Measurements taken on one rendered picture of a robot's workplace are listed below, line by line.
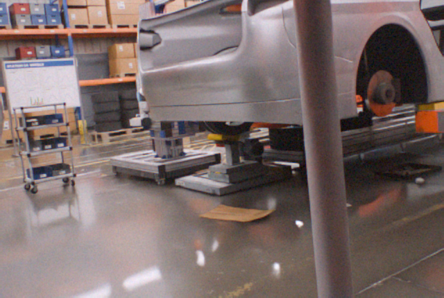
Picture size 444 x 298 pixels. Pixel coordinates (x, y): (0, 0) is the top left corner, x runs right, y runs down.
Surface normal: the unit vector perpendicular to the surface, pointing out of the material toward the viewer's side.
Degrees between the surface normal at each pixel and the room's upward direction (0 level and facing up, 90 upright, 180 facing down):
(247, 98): 107
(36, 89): 90
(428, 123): 90
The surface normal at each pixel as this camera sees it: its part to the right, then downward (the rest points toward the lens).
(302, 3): -0.66, 0.15
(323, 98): 0.05, 0.10
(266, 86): -0.44, 0.35
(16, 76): 0.60, 0.03
